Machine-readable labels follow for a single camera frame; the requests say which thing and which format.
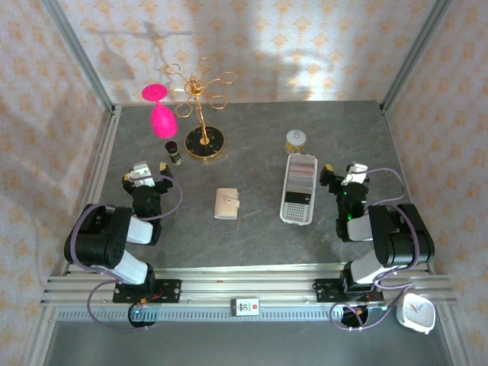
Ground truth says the black credit card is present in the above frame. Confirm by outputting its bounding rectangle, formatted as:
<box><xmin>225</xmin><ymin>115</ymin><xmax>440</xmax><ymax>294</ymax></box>
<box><xmin>284</xmin><ymin>191</ymin><xmax>313</xmax><ymax>205</ymax></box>

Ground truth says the beige leather card holder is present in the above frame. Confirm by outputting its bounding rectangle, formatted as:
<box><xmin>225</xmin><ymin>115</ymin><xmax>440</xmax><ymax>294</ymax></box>
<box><xmin>213</xmin><ymin>187</ymin><xmax>241</xmax><ymax>221</ymax></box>

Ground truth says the row of pastel cards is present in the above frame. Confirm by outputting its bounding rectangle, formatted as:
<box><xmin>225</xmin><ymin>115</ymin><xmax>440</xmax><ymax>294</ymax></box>
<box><xmin>286</xmin><ymin>157</ymin><xmax>316</xmax><ymax>192</ymax></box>

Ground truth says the small dark spice bottle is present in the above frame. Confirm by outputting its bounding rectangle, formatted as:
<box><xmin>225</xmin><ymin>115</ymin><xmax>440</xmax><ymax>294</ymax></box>
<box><xmin>164</xmin><ymin>140</ymin><xmax>184</xmax><ymax>166</ymax></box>

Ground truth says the yellow tin can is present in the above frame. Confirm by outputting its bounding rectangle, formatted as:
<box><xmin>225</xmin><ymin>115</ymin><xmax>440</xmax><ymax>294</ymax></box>
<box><xmin>284</xmin><ymin>129</ymin><xmax>308</xmax><ymax>156</ymax></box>

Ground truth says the pink wine glass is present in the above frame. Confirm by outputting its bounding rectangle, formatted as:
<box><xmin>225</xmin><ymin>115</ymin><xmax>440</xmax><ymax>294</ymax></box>
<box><xmin>142</xmin><ymin>84</ymin><xmax>178</xmax><ymax>139</ymax></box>

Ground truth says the white slotted plastic basket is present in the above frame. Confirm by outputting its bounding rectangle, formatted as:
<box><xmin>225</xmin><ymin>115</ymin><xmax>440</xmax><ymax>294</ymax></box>
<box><xmin>279</xmin><ymin>152</ymin><xmax>319</xmax><ymax>227</ymax></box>

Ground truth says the white square clock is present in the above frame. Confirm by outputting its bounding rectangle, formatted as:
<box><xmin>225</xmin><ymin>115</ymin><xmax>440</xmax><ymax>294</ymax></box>
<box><xmin>395</xmin><ymin>292</ymin><xmax>437</xmax><ymax>336</ymax></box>

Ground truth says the white number tag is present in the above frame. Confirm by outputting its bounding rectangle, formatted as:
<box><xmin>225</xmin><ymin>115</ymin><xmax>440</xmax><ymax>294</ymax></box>
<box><xmin>230</xmin><ymin>298</ymin><xmax>261</xmax><ymax>317</ymax></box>

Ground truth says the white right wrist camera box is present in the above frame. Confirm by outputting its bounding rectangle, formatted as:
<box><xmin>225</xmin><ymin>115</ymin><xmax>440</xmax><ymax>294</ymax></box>
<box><xmin>341</xmin><ymin>162</ymin><xmax>369</xmax><ymax>187</ymax></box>

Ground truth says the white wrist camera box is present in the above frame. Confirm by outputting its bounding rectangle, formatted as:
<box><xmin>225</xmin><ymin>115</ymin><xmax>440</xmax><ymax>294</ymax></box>
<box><xmin>341</xmin><ymin>162</ymin><xmax>369</xmax><ymax>187</ymax></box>
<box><xmin>128</xmin><ymin>161</ymin><xmax>155</xmax><ymax>188</ymax></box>

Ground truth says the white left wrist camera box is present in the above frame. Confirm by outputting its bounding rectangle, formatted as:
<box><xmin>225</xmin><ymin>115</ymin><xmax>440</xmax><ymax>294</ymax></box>
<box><xmin>128</xmin><ymin>161</ymin><xmax>155</xmax><ymax>188</ymax></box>

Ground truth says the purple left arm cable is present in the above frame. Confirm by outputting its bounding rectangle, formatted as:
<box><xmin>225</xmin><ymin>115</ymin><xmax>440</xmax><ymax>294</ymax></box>
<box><xmin>70</xmin><ymin>173</ymin><xmax>184</xmax><ymax>332</ymax></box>

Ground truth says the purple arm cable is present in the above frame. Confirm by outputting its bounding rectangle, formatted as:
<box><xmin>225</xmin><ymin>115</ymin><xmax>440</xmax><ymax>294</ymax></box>
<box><xmin>329</xmin><ymin>167</ymin><xmax>425</xmax><ymax>332</ymax></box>
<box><xmin>70</xmin><ymin>173</ymin><xmax>184</xmax><ymax>332</ymax></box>

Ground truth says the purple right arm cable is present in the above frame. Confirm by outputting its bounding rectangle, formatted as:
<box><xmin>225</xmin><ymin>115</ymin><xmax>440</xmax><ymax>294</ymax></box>
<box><xmin>329</xmin><ymin>167</ymin><xmax>425</xmax><ymax>332</ymax></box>

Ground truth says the aluminium side rail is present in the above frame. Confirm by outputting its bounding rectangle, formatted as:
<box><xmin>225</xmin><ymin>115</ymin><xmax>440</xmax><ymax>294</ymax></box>
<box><xmin>63</xmin><ymin>105</ymin><xmax>124</xmax><ymax>275</ymax></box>

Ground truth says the gold wire glass rack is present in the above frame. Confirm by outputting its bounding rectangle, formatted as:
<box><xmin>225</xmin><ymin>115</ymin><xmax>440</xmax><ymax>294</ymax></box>
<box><xmin>164</xmin><ymin>57</ymin><xmax>237</xmax><ymax>163</ymax></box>

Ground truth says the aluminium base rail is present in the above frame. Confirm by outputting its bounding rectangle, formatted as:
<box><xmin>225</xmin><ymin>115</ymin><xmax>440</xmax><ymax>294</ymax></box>
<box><xmin>40</xmin><ymin>265</ymin><xmax>457</xmax><ymax>308</ymax></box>

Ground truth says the grey slotted cable tray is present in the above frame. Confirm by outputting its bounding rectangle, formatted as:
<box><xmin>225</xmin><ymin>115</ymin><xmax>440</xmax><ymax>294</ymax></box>
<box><xmin>56</xmin><ymin>307</ymin><xmax>401</xmax><ymax>324</ymax></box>

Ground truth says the aluminium frame post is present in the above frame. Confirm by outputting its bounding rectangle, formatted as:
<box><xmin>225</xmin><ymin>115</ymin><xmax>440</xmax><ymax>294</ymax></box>
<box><xmin>40</xmin><ymin>0</ymin><xmax>117</xmax><ymax>115</ymax></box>
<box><xmin>380</xmin><ymin>0</ymin><xmax>454</xmax><ymax>115</ymax></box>

